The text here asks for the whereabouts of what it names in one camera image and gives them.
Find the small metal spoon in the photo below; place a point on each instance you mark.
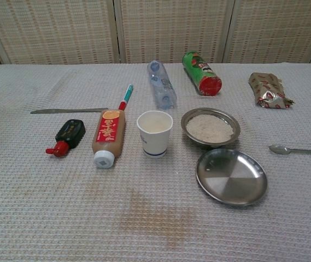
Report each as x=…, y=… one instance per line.
x=278, y=149

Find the white paper cup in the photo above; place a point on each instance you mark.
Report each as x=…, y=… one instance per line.
x=155, y=142

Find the steel bowl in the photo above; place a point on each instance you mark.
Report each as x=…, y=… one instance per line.
x=190, y=121

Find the empty steel plate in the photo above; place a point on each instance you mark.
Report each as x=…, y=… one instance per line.
x=231, y=177

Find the red green white marker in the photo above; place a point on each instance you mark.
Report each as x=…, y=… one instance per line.
x=126, y=95

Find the brown sauce bottle white cap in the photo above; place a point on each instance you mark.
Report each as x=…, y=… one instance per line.
x=108, y=131

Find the clear plastic water bottle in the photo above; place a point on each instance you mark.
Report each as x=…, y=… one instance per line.
x=160, y=84

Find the green chips can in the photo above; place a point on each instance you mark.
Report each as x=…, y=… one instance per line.
x=199, y=71

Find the black red small gadget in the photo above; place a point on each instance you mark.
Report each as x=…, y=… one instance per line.
x=71, y=132

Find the metal table knife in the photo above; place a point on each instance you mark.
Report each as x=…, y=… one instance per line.
x=62, y=110

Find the woven bamboo folding screen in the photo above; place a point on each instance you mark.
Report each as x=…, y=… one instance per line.
x=171, y=30

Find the white woven tablecloth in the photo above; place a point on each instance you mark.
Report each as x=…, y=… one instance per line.
x=62, y=204

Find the gold snack packet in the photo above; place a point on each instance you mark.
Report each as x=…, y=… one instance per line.
x=267, y=88

